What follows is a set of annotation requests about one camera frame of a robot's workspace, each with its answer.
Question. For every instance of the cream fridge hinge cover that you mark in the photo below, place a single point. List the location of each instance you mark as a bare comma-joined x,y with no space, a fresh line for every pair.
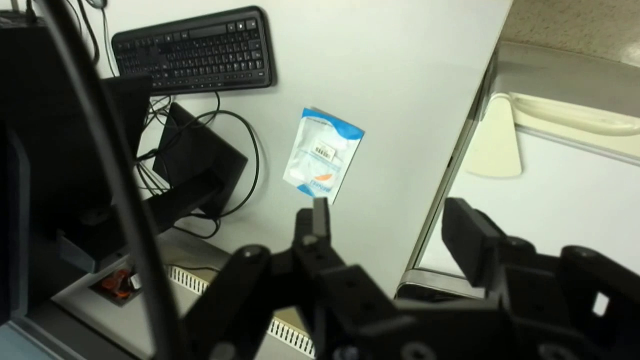
494,142

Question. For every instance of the black monitor stand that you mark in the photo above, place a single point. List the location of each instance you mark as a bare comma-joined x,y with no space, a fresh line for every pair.
196,160

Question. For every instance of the white mini fridge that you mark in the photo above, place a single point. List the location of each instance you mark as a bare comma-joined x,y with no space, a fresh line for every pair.
567,200

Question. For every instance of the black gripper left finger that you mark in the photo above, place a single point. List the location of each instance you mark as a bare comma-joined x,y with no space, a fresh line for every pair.
267,300

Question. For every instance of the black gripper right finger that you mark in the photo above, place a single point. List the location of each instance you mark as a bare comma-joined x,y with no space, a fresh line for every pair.
533,292

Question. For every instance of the black computer keyboard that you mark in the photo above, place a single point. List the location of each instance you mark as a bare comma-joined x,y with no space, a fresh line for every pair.
192,51

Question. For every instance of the blue white wipes packet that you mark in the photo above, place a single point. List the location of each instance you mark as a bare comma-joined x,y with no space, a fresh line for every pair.
321,152

